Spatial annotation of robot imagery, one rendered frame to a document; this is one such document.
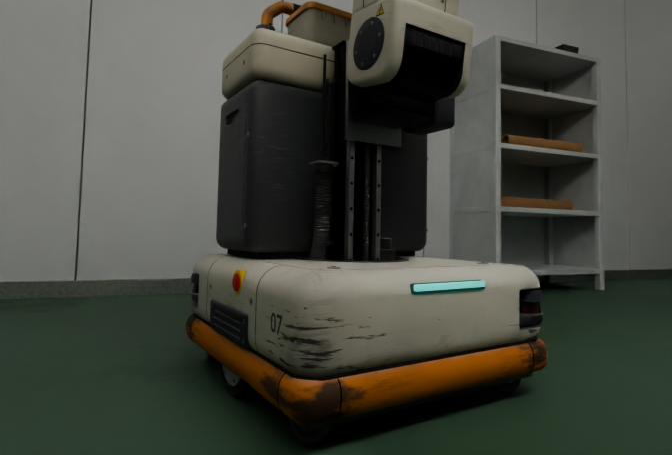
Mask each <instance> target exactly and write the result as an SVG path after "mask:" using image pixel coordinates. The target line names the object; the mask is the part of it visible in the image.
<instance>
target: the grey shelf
mask: <svg viewBox="0 0 672 455"><path fill-rule="evenodd" d="M503 135H514V136H523V137H532V138H541V139H549V140H558V141H567V142H575V143H581V144H582V145H583V151H582V152H574V151H566V150H558V149H549V148H541V147H532V146H524V145H515V144H507V143H501V138H502V136H503ZM501 196H502V197H518V198H533V199H548V200H563V201H571V202H572V204H573V209H572V210H563V209H543V208H523V207H504V206H501ZM449 259H455V260H467V261H479V262H491V263H503V264H515V265H521V266H524V267H526V268H528V269H530V270H531V271H532V272H533V273H534V274H535V275H545V283H553V275H583V276H592V277H595V290H604V229H603V168H602V107H601V59H599V58H594V57H590V56H586V55H581V54H577V53H573V52H568V51H564V50H560V49H555V48H551V47H547V46H543V45H538V44H534V43H530V42H525V41H521V40H517V39H512V38H508V37H504V36H500V35H494V36H492V37H490V38H489V39H487V40H485V41H483V42H482V43H480V44H478V45H476V46H474V47H473V48H472V55H471V64H470V73H469V80H468V83H467V86H466V88H465V89H464V91H463V92H462V93H461V94H460V95H459V96H457V97H455V123H454V126H453V127H452V128H450V222H449Z"/></svg>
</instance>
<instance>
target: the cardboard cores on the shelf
mask: <svg viewBox="0 0 672 455"><path fill-rule="evenodd" d="M501 143H507V144H515V145H524V146H532V147H541V148H549V149H558V150H566V151H574V152H582V151H583V145H582V144H581V143H575V142H567V141H558V140H549V139H541V138H532V137H523V136H514V135H503V136H502V138H501ZM501 206H504V207H523V208H543V209H563V210H572V209H573V204H572V202H571V201H563V200H548V199H533V198H518V197H502V196H501Z"/></svg>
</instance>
